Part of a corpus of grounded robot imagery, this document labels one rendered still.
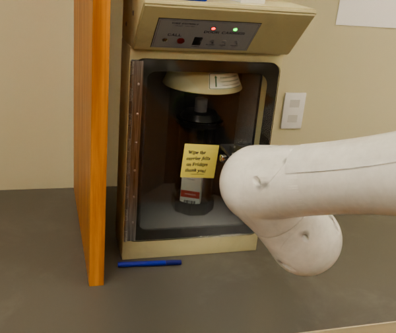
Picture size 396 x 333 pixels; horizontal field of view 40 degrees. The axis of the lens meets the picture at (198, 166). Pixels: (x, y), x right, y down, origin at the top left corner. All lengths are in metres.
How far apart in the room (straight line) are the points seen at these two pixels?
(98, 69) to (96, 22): 0.08
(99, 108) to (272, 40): 0.36
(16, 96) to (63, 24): 0.23
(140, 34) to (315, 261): 0.50
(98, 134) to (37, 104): 0.54
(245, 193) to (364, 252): 0.73
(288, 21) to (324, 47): 0.66
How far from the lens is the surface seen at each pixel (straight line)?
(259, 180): 0.71
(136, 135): 1.10
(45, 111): 1.53
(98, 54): 0.97
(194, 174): 1.16
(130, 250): 1.22
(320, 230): 0.79
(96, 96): 0.98
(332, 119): 1.78
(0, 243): 1.32
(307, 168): 0.66
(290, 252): 0.79
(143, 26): 0.99
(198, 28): 1.01
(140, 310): 1.09
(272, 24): 1.04
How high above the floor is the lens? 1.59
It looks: 22 degrees down
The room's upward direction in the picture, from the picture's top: 5 degrees clockwise
